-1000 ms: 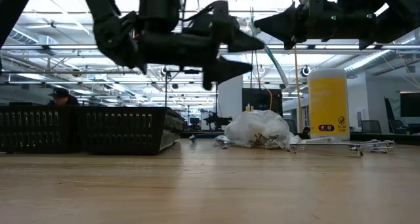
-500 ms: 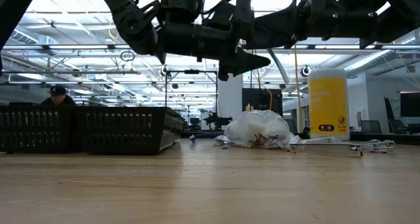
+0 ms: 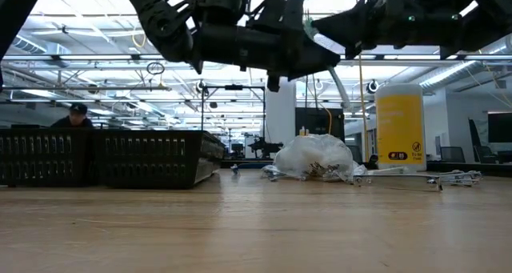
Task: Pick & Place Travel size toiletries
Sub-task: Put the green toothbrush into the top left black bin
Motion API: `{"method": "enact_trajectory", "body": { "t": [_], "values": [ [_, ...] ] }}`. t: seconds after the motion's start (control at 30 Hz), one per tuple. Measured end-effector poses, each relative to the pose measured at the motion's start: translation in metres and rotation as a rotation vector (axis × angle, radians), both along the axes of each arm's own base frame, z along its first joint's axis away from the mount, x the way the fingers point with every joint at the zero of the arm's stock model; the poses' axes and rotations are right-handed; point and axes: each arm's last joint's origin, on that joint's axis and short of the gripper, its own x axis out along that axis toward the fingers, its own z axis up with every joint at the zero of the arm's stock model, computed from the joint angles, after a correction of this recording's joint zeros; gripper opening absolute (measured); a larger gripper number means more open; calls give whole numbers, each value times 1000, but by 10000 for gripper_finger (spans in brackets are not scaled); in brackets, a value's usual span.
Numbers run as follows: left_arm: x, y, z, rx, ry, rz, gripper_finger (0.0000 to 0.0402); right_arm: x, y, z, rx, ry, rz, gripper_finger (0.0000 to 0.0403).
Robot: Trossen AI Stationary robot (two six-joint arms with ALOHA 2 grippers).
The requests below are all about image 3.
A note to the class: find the black mesh office chair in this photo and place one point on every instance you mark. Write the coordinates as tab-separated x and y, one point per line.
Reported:
453	155

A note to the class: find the black metal gantry frame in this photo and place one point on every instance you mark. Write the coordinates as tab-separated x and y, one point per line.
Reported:
234	87

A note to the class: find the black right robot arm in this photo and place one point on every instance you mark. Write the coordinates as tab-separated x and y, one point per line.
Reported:
488	13

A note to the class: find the black background robot arm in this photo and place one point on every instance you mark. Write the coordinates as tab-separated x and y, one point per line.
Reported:
264	148

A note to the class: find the blue disposable razor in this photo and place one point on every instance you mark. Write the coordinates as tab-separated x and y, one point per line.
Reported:
235	169

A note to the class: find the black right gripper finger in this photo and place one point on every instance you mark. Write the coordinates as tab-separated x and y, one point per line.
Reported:
360	25

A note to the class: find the yellow wipes canister white lid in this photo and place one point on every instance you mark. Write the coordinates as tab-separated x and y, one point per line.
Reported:
400	129

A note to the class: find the black plastic mesh basket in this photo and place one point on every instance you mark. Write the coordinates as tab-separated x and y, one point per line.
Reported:
152	161
44	157

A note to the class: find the silver metal tool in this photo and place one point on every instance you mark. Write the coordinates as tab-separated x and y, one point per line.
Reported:
400	176

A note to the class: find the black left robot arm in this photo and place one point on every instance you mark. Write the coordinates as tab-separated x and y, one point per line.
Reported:
168	25

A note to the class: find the white plastic shower cap bag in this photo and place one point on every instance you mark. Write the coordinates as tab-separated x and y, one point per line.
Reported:
316	153

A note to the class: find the person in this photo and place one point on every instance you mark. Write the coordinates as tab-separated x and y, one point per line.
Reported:
74	119

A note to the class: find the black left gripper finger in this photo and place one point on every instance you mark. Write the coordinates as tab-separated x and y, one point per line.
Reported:
300	57

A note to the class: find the silver ventilation duct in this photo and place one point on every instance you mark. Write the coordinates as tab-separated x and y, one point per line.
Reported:
28	45
452	73

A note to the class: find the black wall monitor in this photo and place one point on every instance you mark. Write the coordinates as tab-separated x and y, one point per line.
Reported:
500	127

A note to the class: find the white square pillar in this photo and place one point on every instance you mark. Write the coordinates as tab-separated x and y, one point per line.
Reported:
280	117

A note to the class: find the black leaning board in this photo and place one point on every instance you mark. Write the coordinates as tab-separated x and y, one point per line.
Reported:
477	145

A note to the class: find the clear small toiletry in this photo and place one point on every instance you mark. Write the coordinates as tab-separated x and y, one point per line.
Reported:
390	170
460	177
272	173
358	172

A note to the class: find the black display panel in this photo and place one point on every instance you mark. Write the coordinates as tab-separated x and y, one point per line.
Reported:
320	121

